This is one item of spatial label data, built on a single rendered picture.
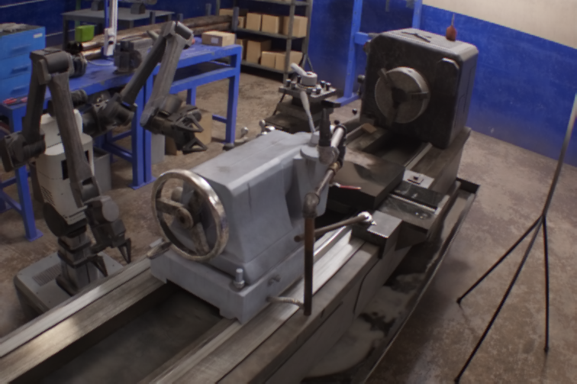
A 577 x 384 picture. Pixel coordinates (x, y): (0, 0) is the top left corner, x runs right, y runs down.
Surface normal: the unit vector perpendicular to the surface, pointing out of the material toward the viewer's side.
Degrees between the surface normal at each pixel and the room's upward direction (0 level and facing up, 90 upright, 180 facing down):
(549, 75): 90
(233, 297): 90
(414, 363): 0
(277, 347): 0
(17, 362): 0
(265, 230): 70
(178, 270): 90
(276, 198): 76
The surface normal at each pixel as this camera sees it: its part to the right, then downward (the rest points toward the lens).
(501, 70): -0.54, 0.31
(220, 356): 0.09, -0.90
